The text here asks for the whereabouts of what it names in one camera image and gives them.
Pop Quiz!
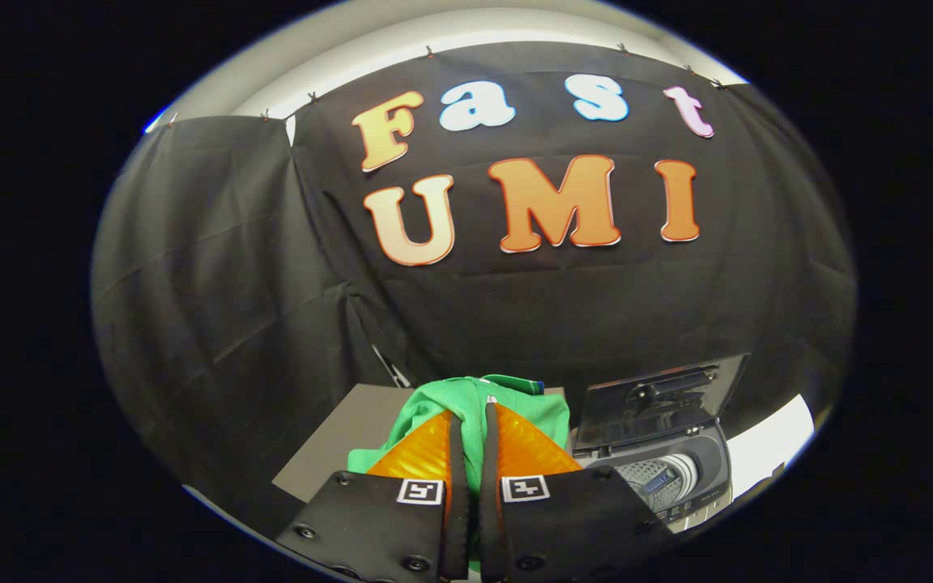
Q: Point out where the thin metal rod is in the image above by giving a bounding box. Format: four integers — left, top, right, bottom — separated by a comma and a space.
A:
369, 344, 412, 388

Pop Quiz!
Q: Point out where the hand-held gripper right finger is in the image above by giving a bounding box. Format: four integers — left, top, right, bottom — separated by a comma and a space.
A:
479, 401, 678, 583

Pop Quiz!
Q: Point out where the grey flat board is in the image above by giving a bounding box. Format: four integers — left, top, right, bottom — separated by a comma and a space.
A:
272, 385, 407, 503

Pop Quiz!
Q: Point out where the green garment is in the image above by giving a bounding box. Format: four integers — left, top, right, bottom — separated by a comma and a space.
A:
347, 374, 573, 496

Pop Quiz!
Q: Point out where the dark glass washing machine lid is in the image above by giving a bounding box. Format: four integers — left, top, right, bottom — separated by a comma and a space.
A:
573, 353, 752, 454

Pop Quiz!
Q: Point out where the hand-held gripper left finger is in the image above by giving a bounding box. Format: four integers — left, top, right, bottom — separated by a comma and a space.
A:
276, 403, 475, 583

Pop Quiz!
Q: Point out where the white flat board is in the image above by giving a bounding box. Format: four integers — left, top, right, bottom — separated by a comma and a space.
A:
726, 394, 816, 499

